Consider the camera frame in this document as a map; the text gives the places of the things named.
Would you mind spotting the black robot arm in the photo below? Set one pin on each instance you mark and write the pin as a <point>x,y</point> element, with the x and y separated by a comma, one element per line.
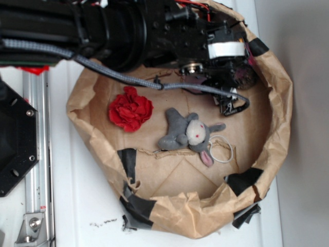
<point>123,35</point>

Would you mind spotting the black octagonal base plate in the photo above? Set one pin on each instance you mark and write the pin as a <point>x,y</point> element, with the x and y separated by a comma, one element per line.
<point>19,142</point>

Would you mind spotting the brown paper bag tray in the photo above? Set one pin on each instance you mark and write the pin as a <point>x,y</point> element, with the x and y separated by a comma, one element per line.
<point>173,191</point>

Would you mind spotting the metal corner bracket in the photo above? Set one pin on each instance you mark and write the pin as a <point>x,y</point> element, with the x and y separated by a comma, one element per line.
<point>33,231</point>

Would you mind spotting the red crumpled paper ball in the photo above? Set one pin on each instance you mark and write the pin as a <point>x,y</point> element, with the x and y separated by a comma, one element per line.
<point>130,110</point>

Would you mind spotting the grey plush bunny toy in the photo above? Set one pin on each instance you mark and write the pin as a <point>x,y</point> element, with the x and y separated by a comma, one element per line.
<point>189,132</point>

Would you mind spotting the white plastic board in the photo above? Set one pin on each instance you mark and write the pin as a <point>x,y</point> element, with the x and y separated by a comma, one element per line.
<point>88,213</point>

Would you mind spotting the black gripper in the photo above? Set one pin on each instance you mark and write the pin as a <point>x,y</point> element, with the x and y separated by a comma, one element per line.
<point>199,41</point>

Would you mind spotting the aluminium extrusion rail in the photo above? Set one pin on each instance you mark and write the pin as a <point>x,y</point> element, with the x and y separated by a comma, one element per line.
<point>38,182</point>

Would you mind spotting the dark brown rock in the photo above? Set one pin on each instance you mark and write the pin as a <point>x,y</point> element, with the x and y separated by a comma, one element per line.
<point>245,76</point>

